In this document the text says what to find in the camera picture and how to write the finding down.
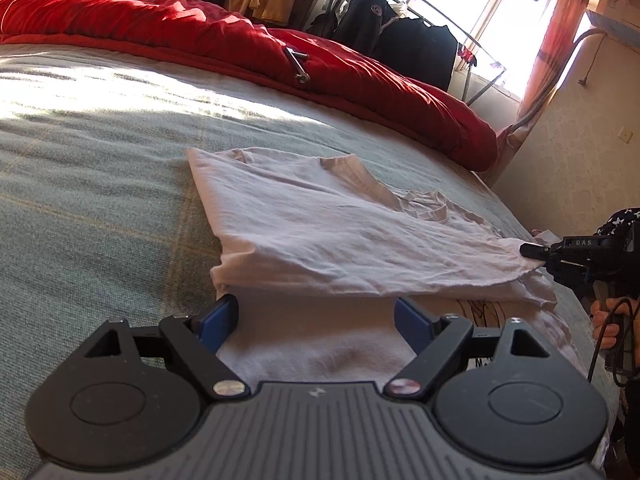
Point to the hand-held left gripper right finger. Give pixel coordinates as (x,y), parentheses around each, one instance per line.
(410,322)

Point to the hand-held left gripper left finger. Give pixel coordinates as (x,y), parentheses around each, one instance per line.
(220,322)

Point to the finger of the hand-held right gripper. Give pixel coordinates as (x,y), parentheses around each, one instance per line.
(535,251)

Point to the white t-shirt hand print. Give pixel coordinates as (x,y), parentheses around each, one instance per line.
(325,230)

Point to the metal clothes drying rack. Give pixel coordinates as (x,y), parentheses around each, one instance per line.
(482,87)

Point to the person's right hand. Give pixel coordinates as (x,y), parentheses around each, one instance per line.
(599,325)

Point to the dark star-patterned cloth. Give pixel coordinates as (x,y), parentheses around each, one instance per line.
(622,220)

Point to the bed with green checked sheet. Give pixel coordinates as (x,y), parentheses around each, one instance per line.
(100,185)

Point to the orange curtain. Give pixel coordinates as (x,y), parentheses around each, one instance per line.
(550,60)

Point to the small red hanging garments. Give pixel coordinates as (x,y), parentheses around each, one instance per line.
(467,55)

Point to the black hanging sweater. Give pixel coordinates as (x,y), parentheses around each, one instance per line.
(420,55)

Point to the window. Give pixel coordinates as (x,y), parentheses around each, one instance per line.
(505,25)

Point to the white air conditioner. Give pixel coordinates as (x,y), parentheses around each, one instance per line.
(617,22)

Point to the small metal tool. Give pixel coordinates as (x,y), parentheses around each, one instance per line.
(300,67)

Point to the black jacket with round patch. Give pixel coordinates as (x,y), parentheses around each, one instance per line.
(365,15)

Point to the red duvet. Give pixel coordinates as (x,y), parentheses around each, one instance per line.
(175,20)

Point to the white wall switch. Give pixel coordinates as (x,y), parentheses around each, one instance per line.
(625,134)

